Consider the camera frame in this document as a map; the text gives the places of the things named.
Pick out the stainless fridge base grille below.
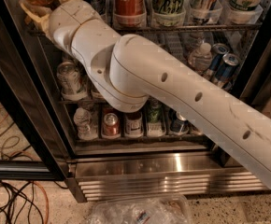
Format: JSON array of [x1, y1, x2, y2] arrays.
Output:
[[65, 152, 266, 203]]

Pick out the blue can bottom shelf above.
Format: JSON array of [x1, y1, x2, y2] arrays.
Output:
[[169, 109, 189, 134]]

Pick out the brown tea bottle bottom shelf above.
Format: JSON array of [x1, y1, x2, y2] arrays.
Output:
[[125, 111, 142, 137]]

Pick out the wire shelf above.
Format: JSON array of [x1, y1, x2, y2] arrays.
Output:
[[58, 98, 107, 105], [27, 24, 261, 39]]

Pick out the green tall can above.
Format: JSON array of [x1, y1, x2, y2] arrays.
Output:
[[152, 0, 184, 27]]

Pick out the clear plastic bag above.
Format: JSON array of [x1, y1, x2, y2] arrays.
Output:
[[86, 195, 193, 224]]

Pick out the gold can bottom shelf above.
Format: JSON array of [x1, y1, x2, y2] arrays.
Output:
[[191, 125, 203, 135]]

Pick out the middle wire shelf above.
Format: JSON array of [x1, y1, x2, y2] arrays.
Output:
[[58, 98, 107, 105]]

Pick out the red can bottom shelf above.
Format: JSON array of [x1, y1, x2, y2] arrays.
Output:
[[103, 113, 120, 137]]

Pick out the clear water bottle middle shelf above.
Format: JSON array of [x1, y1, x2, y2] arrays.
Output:
[[188, 43, 212, 75]]

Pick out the silver can front left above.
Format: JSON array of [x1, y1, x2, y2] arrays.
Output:
[[57, 61, 87, 101]]

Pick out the blue Red Bull can rear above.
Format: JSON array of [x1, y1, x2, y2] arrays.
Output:
[[203, 43, 230, 80]]

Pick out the red Coca-Cola can top shelf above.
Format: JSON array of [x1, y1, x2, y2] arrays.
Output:
[[114, 0, 145, 27]]

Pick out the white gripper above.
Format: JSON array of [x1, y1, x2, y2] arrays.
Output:
[[18, 0, 102, 56]]

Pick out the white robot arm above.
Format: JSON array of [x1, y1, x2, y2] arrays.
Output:
[[20, 0, 271, 189]]

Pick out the green can bottom shelf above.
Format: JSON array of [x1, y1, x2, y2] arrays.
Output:
[[147, 99, 162, 123]]

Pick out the top wire shelf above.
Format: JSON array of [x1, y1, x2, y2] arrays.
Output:
[[27, 24, 261, 39]]

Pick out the orange cable on floor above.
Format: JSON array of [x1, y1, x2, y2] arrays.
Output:
[[0, 106, 50, 224]]

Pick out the gold can front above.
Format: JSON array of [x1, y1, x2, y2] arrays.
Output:
[[91, 86, 103, 99]]

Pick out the blue Red Bull can front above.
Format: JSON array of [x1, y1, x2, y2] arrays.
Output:
[[211, 53, 240, 88]]

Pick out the open glass fridge door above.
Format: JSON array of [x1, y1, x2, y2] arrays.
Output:
[[0, 0, 71, 180]]

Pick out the black cables on floor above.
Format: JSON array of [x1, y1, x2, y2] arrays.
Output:
[[0, 121, 68, 224]]

